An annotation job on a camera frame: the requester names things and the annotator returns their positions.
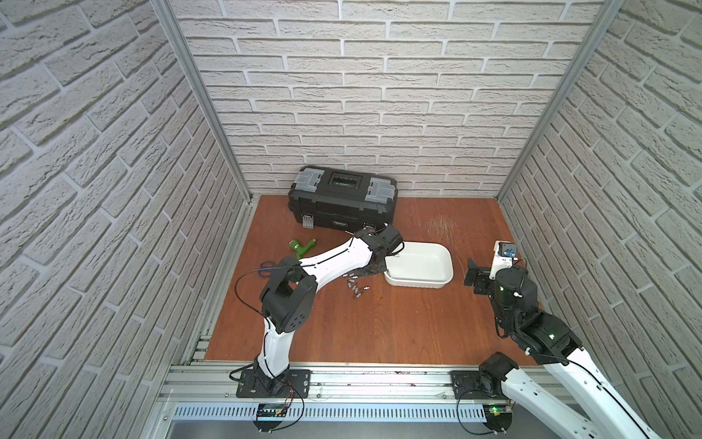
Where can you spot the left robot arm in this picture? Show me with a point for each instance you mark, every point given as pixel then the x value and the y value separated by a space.
pixel 288 297

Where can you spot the black plastic toolbox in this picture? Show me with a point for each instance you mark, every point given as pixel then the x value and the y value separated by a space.
pixel 342 200

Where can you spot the controller board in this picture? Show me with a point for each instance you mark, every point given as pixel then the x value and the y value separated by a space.
pixel 268 417
pixel 498 418

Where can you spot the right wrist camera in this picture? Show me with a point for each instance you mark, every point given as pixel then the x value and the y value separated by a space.
pixel 504 253

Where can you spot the white plastic storage box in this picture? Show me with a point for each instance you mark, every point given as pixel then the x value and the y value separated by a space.
pixel 420 265

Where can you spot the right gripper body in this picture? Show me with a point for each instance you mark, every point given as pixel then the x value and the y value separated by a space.
pixel 482 284

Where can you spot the right controller board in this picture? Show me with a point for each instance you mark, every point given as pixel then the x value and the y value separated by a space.
pixel 498 418

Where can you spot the left aluminium corner post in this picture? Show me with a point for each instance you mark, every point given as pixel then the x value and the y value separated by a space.
pixel 177 39

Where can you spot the aluminium front rail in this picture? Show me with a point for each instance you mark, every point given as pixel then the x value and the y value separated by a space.
pixel 337 393

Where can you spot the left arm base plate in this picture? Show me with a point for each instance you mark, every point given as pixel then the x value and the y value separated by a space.
pixel 254 384

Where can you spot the blue handled scissors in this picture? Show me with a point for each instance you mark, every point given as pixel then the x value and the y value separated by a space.
pixel 266 269

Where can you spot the aluminium corner post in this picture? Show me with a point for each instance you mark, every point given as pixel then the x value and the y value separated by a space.
pixel 601 23
pixel 177 39

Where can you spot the left controller board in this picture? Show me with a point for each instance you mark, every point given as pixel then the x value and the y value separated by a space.
pixel 268 417

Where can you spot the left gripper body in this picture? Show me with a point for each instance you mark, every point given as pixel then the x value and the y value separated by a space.
pixel 372 263

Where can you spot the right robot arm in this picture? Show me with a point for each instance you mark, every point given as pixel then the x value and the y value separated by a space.
pixel 552 344

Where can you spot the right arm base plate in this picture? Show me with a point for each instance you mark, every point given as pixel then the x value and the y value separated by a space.
pixel 476 385

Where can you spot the right aluminium corner post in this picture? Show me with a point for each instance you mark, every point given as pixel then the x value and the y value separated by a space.
pixel 601 23

